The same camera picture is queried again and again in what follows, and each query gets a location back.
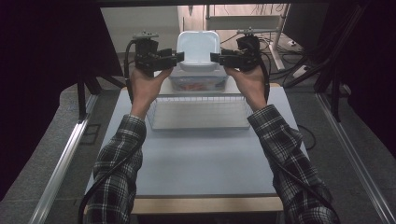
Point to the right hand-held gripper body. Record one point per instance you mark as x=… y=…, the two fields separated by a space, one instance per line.
x=247 y=56

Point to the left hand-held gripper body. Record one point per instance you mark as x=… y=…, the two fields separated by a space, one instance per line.
x=149 y=60

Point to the small translucent white food container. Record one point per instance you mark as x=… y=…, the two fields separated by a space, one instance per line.
x=197 y=46

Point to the person's left hand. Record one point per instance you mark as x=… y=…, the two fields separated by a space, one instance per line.
x=146 y=90

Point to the person's right hand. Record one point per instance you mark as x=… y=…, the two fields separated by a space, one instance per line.
x=252 y=87

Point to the white cabinet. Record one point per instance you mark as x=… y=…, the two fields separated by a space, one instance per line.
x=124 y=21

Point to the white power strip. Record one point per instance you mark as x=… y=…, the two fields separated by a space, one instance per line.
x=300 y=71

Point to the dark monitor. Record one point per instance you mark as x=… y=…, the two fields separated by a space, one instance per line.
x=303 y=25

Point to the black metal stand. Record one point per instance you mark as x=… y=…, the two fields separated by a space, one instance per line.
x=334 y=90
x=82 y=93

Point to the pale blue table mat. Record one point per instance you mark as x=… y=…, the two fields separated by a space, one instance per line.
x=202 y=161

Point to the white desk frame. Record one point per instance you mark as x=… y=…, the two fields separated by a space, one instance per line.
x=271 y=21

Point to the aluminium rail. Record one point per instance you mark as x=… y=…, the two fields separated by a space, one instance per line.
x=351 y=149
x=62 y=161

